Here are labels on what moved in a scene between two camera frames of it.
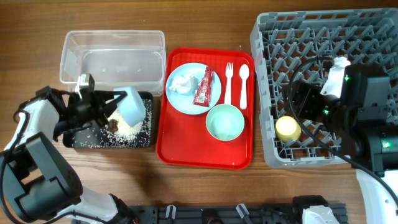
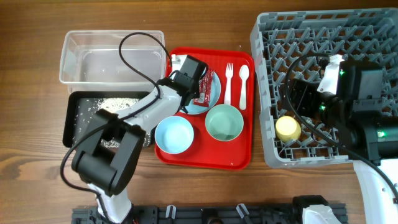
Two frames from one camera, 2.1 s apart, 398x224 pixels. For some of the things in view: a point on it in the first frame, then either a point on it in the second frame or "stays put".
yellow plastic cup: x=287 y=129 stays put
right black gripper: x=299 y=89 stays put
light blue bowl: x=131 y=109 to x=174 y=134
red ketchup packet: x=203 y=92 stays put
